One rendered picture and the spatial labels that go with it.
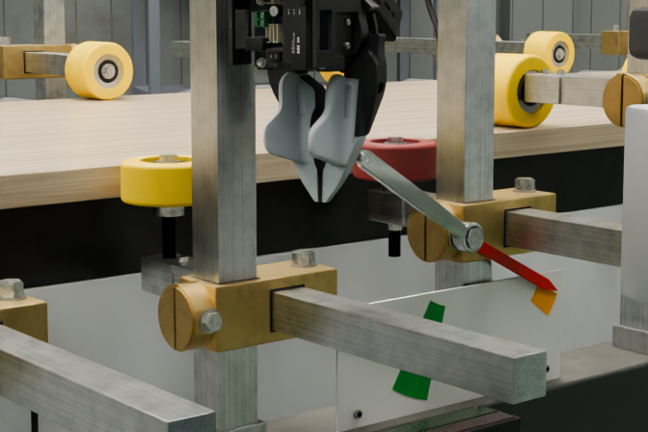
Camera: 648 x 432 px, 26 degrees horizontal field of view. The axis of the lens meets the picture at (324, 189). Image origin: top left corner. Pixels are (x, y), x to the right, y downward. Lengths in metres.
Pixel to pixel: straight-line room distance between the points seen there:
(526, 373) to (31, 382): 0.30
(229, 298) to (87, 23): 4.70
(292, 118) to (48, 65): 1.12
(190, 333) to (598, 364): 0.47
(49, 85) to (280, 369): 0.93
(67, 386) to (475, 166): 0.50
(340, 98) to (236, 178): 0.11
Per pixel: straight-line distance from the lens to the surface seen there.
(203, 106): 1.03
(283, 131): 0.98
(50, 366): 0.83
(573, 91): 1.49
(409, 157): 1.30
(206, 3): 1.03
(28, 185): 1.17
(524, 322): 1.25
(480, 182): 1.20
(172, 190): 1.15
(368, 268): 1.42
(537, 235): 1.19
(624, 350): 1.41
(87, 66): 1.95
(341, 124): 0.98
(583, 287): 1.66
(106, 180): 1.20
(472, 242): 1.16
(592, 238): 1.15
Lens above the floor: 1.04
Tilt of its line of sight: 8 degrees down
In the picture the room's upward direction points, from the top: straight up
